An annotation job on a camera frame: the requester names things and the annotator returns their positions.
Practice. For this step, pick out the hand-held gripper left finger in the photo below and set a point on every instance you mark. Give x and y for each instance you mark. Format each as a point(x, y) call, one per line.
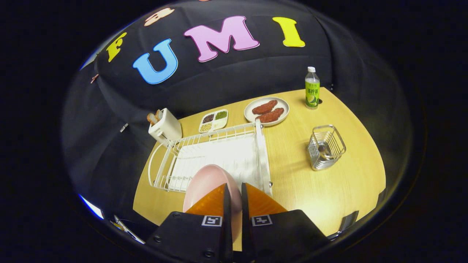
point(227, 219)

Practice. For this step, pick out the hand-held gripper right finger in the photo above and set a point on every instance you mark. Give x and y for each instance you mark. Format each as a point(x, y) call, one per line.
point(245, 219)

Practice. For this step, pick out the pink plate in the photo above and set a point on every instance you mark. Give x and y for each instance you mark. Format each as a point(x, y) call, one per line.
point(208, 179)

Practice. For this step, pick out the white round plate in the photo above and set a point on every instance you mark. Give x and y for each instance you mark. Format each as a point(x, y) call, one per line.
point(283, 109)

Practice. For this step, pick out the white divided grain tray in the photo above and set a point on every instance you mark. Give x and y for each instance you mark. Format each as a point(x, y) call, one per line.
point(219, 123)

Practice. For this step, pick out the brown meat piece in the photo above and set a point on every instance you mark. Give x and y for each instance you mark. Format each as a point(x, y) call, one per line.
point(264, 107)
point(270, 115)

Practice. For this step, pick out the white toaster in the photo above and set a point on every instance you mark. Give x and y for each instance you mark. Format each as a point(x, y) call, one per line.
point(169, 128)

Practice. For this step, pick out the toasted bread slice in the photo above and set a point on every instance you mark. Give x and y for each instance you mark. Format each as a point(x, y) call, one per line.
point(159, 114)
point(151, 118)

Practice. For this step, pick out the silver cloth clip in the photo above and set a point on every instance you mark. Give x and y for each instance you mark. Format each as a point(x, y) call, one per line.
point(124, 128)

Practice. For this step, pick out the green label drink bottle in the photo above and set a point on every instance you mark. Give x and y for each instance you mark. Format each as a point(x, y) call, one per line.
point(312, 91)

